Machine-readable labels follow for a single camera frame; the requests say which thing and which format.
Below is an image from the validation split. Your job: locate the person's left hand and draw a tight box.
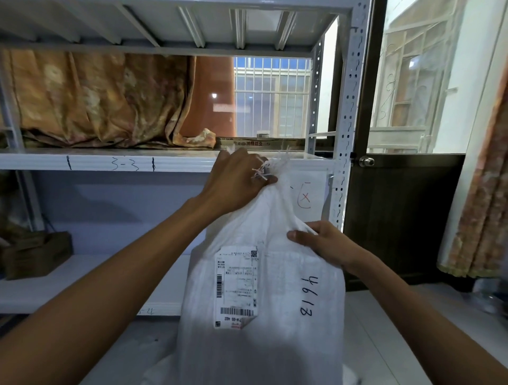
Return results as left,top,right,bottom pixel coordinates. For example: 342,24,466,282
199,148,278,214

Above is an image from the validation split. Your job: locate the person's right hand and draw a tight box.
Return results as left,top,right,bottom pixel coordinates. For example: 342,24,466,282
287,221,368,274

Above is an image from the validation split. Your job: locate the white woven sack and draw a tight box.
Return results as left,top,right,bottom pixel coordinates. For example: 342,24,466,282
144,146,358,385

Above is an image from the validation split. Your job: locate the person's right forearm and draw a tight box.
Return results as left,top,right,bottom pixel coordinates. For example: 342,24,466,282
344,252,508,385

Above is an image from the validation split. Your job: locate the person's left forearm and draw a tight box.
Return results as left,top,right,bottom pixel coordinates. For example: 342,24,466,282
0,195,227,385

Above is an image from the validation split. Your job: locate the flat cardboard box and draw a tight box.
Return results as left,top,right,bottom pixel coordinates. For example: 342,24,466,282
214,136,306,150

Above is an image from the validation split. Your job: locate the white paper sign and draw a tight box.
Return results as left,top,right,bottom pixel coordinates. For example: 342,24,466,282
287,170,329,223

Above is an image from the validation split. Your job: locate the window with metal bars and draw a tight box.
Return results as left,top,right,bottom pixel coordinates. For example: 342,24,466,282
233,56,311,138

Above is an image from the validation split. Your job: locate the white shipping label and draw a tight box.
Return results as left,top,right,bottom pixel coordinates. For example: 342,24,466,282
214,245,259,331

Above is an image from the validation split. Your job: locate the dark brown door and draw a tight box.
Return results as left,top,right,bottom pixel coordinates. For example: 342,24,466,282
342,0,466,292

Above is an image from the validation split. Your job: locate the white metal shelving rack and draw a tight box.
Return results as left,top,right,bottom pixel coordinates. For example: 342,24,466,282
0,0,371,318

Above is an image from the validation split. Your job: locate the orange patterned curtain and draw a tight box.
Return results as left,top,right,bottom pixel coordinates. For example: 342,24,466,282
0,49,235,149

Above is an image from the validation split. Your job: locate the floral patterned curtain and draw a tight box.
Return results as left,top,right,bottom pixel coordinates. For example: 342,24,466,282
437,85,508,278

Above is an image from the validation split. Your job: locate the brown cardboard box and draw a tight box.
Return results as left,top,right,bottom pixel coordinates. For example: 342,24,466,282
0,231,74,281

